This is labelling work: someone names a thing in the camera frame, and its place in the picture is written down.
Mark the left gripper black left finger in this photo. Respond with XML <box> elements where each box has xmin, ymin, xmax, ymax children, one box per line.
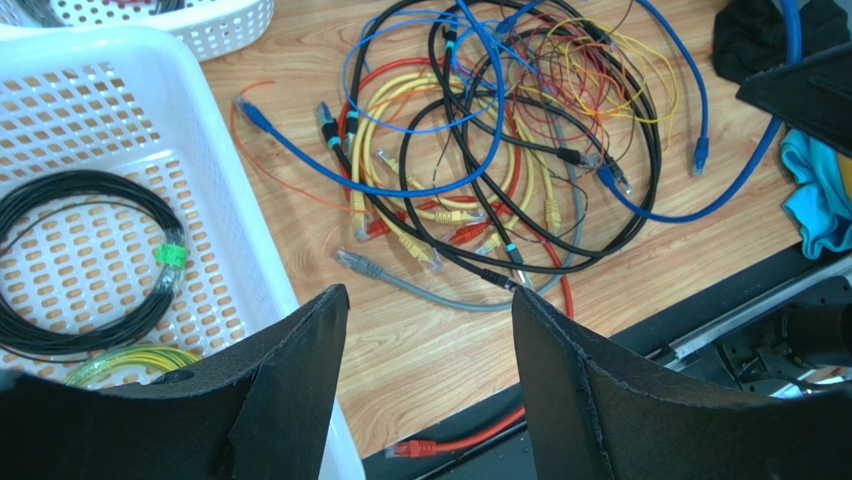
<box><xmin>1</xmin><ymin>284</ymin><xmax>349</xmax><ymax>479</ymax></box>

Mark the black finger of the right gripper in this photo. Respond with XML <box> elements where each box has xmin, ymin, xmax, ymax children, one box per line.
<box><xmin>736</xmin><ymin>43</ymin><xmax>851</xmax><ymax>157</ymax></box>

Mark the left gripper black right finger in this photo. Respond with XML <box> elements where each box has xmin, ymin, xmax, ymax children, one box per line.
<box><xmin>511</xmin><ymin>288</ymin><xmax>851</xmax><ymax>479</ymax></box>

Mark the thin red wire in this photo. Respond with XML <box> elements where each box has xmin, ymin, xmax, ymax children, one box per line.
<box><xmin>519</xmin><ymin>26</ymin><xmax>640</xmax><ymax>128</ymax></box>

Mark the blue ethernet cable loop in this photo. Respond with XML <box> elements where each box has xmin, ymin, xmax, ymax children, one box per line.
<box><xmin>232</xmin><ymin>0</ymin><xmax>508</xmax><ymax>200</ymax></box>

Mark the black garment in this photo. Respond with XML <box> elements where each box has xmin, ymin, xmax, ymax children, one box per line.
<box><xmin>712</xmin><ymin>0</ymin><xmax>851</xmax><ymax>84</ymax></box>

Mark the teal cloth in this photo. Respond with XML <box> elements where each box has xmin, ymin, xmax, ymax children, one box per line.
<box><xmin>781</xmin><ymin>130</ymin><xmax>851</xmax><ymax>260</ymax></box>

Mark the white perforated basket near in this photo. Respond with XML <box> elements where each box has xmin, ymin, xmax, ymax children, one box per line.
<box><xmin>1</xmin><ymin>27</ymin><xmax>364</xmax><ymax>479</ymax></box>

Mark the white perforated basket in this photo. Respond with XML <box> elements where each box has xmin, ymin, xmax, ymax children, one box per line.
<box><xmin>1</xmin><ymin>27</ymin><xmax>364</xmax><ymax>479</ymax></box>
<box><xmin>1</xmin><ymin>0</ymin><xmax>276</xmax><ymax>61</ymax></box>

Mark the white perforated basket far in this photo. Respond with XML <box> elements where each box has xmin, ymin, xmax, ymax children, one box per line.
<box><xmin>1</xmin><ymin>0</ymin><xmax>276</xmax><ymax>61</ymax></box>

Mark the yellow green wire coil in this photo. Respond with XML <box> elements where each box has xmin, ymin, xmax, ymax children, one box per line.
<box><xmin>62</xmin><ymin>343</ymin><xmax>202</xmax><ymax>390</ymax></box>

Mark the long red ethernet cable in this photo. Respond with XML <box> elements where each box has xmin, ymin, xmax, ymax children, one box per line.
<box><xmin>336</xmin><ymin>57</ymin><xmax>576</xmax><ymax>461</ymax></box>

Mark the grey ethernet cable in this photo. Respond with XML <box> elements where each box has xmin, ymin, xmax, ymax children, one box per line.
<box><xmin>334</xmin><ymin>99</ymin><xmax>588</xmax><ymax>314</ymax></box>

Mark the yellow ethernet cable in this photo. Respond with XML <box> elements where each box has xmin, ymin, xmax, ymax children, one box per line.
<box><xmin>348</xmin><ymin>70</ymin><xmax>564</xmax><ymax>274</ymax></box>

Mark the thin yellow wire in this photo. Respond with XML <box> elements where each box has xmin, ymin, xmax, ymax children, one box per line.
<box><xmin>532</xmin><ymin>15</ymin><xmax>682</xmax><ymax>134</ymax></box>

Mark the black ethernet cable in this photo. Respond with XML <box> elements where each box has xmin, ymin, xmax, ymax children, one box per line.
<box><xmin>425</xmin><ymin>13</ymin><xmax>634</xmax><ymax>194</ymax></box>

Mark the black wire coil near basket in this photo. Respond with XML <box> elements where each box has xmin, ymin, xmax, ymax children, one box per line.
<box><xmin>0</xmin><ymin>168</ymin><xmax>190</xmax><ymax>363</ymax></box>

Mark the thick black cable loop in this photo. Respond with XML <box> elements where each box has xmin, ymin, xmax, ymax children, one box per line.
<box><xmin>399</xmin><ymin>0</ymin><xmax>664</xmax><ymax>276</ymax></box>

